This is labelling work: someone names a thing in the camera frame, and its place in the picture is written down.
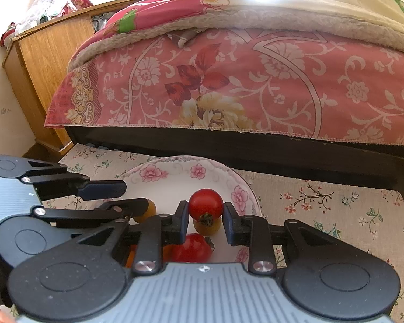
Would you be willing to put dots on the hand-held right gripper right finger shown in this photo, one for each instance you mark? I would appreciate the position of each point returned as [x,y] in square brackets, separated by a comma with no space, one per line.
[228,224]

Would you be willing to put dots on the red white small item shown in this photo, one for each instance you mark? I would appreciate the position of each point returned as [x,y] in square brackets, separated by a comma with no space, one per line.
[7,35]

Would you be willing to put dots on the orange mandarin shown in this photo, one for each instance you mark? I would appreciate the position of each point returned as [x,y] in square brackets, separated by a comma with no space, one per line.
[131,258]

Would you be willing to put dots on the small brown longan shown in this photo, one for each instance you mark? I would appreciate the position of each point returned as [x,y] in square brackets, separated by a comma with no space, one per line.
[147,210]
[207,228]

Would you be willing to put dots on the wooden cabinet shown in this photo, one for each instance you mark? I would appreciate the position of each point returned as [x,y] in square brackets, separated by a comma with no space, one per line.
[47,60]

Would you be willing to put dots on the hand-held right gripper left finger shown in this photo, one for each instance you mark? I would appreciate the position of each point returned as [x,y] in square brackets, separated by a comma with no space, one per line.
[181,222]

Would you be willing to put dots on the white floral plate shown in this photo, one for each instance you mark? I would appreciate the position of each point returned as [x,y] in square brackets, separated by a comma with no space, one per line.
[161,193]

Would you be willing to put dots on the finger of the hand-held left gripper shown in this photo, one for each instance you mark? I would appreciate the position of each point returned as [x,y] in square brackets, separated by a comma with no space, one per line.
[101,191]
[121,207]

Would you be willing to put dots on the pink floral bedsheet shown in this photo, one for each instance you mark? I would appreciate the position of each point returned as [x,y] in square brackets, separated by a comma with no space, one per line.
[289,84]

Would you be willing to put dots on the fleece-lined floral quilt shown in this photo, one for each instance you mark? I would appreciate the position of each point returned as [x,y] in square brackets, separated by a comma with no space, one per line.
[289,16]

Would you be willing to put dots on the clear plastic bags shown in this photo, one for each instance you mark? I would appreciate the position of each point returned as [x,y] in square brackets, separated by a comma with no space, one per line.
[43,10]

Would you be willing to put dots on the red tomato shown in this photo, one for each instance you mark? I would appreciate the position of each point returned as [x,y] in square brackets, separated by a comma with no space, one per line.
[205,203]
[192,248]

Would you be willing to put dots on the floral tablecloth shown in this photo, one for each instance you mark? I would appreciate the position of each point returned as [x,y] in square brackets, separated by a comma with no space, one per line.
[323,208]

